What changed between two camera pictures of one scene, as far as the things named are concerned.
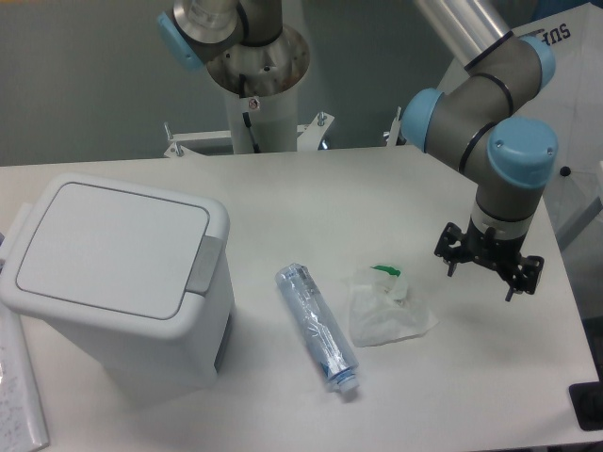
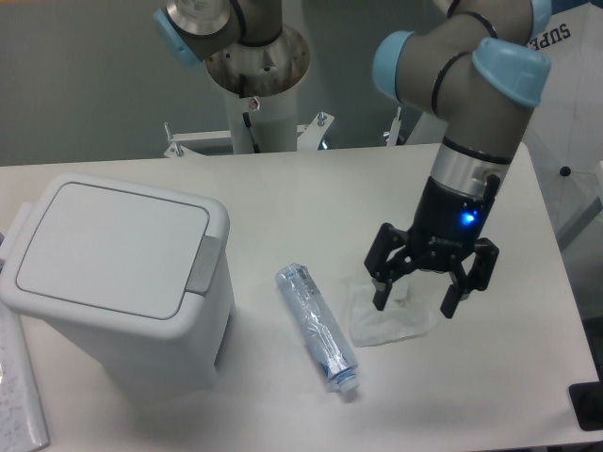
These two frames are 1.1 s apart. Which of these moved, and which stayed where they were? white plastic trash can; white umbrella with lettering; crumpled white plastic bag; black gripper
Moved: black gripper
Stayed: crumpled white plastic bag; white plastic trash can; white umbrella with lettering
